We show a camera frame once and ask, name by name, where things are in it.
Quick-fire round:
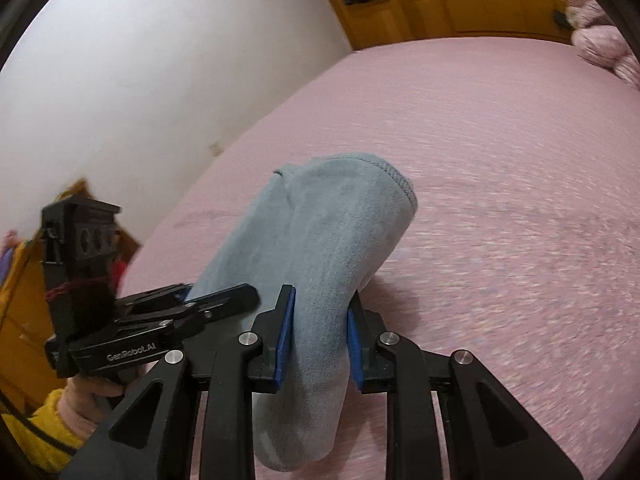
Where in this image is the yellow sleeve forearm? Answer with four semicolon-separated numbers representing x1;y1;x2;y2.
0;388;87;475

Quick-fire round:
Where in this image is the left hand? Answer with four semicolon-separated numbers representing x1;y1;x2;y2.
56;363;153;440

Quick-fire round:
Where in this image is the pink floral bed sheet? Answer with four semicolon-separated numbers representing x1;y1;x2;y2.
122;37;639;479

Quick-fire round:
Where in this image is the pink quilted comforter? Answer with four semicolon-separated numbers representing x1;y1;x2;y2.
565;0;639;90

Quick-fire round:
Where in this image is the wall socket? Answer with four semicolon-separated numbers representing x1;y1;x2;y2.
208;143;224;157

